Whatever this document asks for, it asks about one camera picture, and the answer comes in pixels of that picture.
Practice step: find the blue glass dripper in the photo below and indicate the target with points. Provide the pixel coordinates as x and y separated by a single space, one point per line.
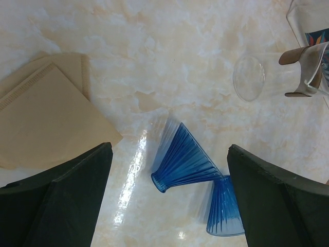
180 159
224 218

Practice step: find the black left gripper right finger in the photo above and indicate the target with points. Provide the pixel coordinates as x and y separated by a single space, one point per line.
277 207

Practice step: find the brown paper filter stack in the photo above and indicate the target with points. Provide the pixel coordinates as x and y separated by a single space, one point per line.
74 66

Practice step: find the cream canvas tote bag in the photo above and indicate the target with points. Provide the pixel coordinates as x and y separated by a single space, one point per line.
309 22

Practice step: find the clear glass beaker wooden collar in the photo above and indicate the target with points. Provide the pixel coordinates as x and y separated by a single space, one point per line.
296 73

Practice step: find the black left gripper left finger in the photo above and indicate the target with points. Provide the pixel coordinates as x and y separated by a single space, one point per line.
59 206

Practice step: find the brown paper coffee filter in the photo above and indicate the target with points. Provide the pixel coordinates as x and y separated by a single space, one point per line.
46 121

